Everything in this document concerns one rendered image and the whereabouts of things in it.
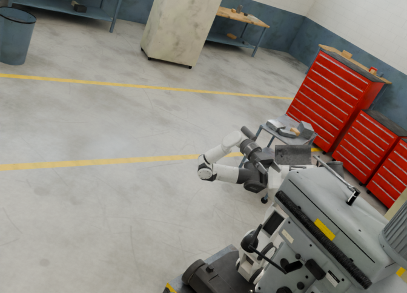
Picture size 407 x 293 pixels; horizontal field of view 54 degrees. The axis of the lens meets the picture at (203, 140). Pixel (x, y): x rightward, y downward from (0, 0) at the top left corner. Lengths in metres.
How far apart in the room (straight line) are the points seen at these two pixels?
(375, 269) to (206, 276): 1.58
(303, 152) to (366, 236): 0.89
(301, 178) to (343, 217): 0.21
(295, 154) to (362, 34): 9.91
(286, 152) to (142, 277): 1.75
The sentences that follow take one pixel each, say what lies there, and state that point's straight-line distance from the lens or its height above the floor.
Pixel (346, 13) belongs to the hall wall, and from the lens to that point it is 12.42.
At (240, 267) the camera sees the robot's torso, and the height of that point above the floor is 0.70.
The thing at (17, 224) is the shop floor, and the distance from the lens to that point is 3.61.
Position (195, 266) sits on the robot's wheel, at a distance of 2.89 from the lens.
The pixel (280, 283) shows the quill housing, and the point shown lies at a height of 1.47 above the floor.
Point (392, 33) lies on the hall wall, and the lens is 11.67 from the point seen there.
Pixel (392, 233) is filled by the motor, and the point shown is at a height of 1.95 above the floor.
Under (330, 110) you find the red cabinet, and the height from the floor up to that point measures 0.71.
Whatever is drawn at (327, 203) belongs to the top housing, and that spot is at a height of 1.89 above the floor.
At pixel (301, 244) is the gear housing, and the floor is 1.69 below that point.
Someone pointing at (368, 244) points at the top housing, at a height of 1.88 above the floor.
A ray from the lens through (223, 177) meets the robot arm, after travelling 2.18.
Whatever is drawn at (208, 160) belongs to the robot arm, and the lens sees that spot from 2.11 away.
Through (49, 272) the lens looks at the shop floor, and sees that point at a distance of 3.33.
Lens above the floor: 2.56
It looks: 27 degrees down
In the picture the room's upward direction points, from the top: 25 degrees clockwise
